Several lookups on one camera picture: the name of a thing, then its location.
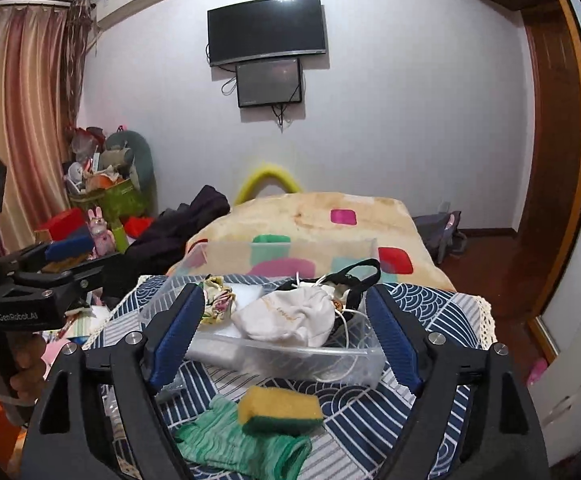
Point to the yellow foam hoop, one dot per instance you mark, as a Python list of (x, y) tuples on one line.
[(265, 170)]

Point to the blue wave pattern tablecloth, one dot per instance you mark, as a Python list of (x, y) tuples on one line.
[(360, 425)]

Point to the striped pink curtain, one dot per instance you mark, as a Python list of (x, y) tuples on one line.
[(20, 120)]

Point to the small black wall monitor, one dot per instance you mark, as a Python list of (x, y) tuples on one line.
[(269, 82)]

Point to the grey backpack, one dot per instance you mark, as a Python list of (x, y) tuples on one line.
[(438, 235)]

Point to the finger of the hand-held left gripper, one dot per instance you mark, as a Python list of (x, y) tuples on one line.
[(88, 275), (70, 248)]

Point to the grey green cushion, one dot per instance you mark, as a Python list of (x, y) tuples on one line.
[(140, 155)]

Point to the floral cloth pouch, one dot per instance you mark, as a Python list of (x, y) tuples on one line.
[(218, 300)]

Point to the yellow green sponge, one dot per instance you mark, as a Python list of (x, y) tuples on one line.
[(278, 405)]

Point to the red box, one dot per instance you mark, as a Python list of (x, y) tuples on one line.
[(63, 222)]

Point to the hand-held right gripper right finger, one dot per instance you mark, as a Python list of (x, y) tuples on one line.
[(395, 342)]

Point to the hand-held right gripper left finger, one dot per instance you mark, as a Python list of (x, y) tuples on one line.
[(175, 341)]

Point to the black wall television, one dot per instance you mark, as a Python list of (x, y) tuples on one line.
[(265, 27)]

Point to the green box of toys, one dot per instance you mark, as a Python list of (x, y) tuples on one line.
[(120, 197)]

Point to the dark clothing pile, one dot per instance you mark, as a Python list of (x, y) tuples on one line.
[(170, 237)]

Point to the beige blanket with coloured squares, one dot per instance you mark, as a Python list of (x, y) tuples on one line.
[(295, 217)]

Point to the clear plastic box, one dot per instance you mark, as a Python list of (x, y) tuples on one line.
[(270, 362)]

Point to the white appliance with stickers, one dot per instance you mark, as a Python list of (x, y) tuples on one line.
[(580, 375)]

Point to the pink rabbit toy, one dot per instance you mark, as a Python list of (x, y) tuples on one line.
[(101, 235)]

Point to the person's left hand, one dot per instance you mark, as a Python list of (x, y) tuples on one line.
[(28, 367)]

